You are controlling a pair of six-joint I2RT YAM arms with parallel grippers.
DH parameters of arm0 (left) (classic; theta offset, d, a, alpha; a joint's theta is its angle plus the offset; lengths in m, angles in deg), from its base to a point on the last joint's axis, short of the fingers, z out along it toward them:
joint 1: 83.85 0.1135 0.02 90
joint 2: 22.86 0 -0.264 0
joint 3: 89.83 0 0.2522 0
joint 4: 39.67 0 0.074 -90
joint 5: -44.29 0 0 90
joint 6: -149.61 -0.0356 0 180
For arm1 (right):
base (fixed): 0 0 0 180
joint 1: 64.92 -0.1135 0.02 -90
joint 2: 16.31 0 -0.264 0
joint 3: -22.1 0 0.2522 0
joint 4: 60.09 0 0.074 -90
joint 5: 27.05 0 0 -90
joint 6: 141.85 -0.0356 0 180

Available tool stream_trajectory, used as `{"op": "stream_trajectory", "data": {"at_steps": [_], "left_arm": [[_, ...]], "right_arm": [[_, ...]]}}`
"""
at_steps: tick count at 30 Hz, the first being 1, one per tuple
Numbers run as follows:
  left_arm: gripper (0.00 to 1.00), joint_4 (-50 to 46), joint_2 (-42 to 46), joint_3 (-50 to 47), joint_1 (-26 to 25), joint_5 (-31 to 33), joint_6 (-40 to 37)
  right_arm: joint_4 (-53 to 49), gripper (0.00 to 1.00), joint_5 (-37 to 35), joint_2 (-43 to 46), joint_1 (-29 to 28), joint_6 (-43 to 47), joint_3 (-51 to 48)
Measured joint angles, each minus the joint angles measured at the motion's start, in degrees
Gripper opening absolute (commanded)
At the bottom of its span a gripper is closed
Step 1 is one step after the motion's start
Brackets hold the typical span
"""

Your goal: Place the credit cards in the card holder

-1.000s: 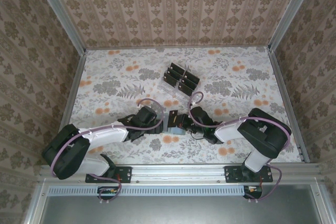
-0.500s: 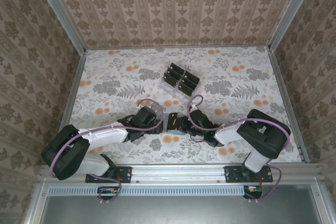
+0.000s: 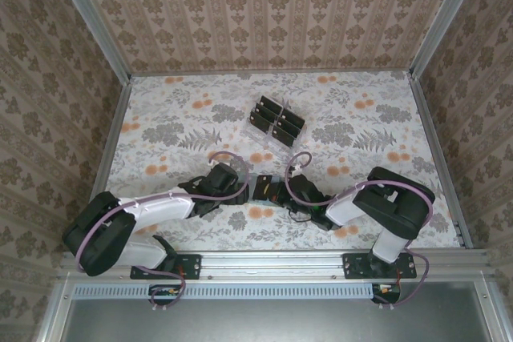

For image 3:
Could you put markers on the black VIP card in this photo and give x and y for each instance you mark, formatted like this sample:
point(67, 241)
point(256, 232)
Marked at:
point(265, 110)
point(283, 136)
point(289, 125)
point(270, 101)
point(259, 121)
point(265, 186)
point(296, 116)

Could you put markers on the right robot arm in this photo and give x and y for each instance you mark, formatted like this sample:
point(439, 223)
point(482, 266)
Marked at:
point(344, 210)

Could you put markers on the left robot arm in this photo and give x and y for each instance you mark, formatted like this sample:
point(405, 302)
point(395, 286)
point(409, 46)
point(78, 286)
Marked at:
point(160, 210)

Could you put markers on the grey sheet metal panel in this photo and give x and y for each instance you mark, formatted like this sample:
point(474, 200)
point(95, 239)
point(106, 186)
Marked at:
point(280, 322)

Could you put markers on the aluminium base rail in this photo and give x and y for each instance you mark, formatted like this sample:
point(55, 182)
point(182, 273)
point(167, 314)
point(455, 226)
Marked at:
point(272, 264)

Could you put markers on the aluminium table side rail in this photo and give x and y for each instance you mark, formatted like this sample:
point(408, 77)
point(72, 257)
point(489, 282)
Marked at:
point(441, 158)
point(113, 138)

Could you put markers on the aluminium frame post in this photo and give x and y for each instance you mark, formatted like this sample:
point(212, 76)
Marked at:
point(445, 17)
point(95, 17)

